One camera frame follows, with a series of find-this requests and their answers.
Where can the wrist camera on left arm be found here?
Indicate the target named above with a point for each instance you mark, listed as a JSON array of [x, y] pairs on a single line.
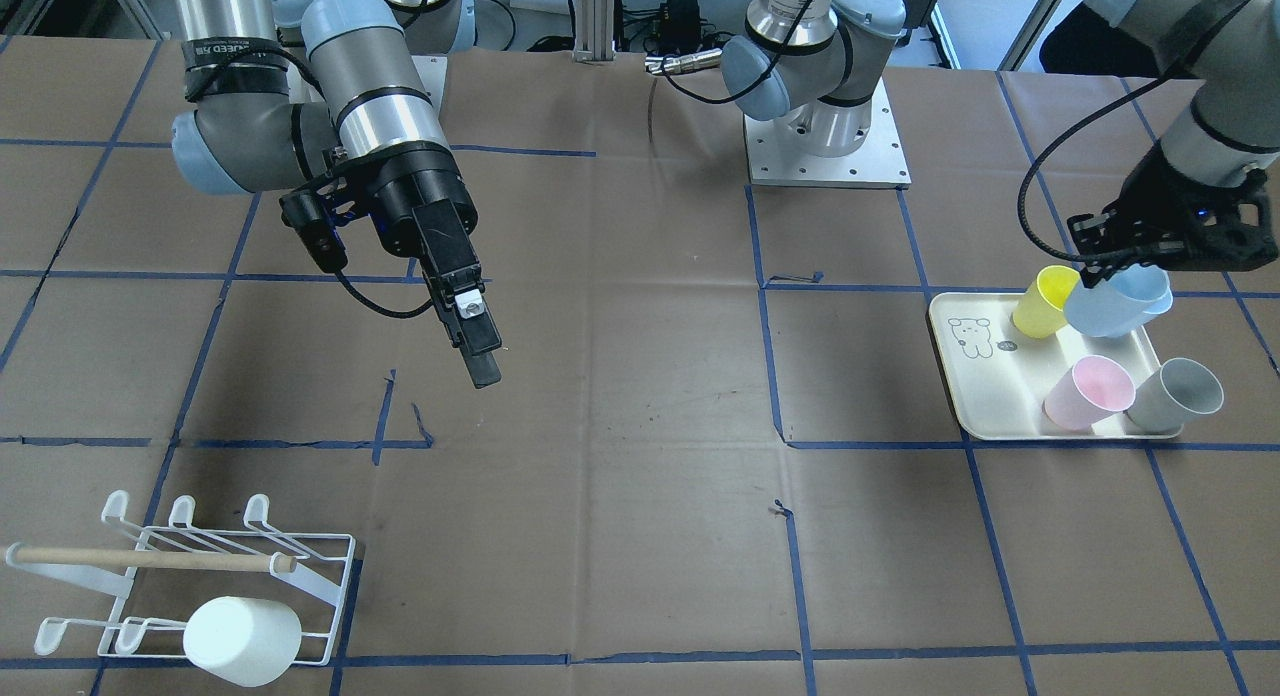
[[1230, 228]]

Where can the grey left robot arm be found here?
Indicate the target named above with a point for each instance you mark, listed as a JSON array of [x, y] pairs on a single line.
[[807, 76]]

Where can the light blue cup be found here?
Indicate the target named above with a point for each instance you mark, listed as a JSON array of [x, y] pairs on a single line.
[[1130, 298]]

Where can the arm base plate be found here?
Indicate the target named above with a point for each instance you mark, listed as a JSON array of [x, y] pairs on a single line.
[[432, 71], [820, 145]]

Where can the aluminium frame post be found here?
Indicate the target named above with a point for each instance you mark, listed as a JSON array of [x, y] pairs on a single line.
[[594, 34]]

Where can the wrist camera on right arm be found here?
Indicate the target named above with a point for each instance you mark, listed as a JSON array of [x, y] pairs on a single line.
[[315, 213]]

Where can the cream plastic tray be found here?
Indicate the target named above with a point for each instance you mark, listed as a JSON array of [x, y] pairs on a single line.
[[998, 378]]

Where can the white plastic cup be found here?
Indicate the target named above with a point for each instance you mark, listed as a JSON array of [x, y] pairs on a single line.
[[248, 642]]

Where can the white wire cup rack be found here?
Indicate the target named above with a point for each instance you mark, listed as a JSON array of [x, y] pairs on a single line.
[[161, 574]]

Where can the yellow plastic cup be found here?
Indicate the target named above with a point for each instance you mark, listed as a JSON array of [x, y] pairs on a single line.
[[1040, 310]]

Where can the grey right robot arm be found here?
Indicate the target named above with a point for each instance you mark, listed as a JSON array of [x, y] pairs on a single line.
[[321, 101]]

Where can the pink plastic cup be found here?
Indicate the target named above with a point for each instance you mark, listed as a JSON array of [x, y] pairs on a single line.
[[1093, 389]]

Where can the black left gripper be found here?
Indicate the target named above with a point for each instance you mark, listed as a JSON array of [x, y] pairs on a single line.
[[1152, 194]]

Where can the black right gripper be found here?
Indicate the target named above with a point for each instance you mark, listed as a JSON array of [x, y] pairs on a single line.
[[420, 198]]

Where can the grey plastic cup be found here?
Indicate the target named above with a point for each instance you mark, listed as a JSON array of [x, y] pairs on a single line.
[[1179, 392]]

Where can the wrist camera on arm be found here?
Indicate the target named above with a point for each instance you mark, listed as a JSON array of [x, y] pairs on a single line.
[[1230, 228], [315, 213]]

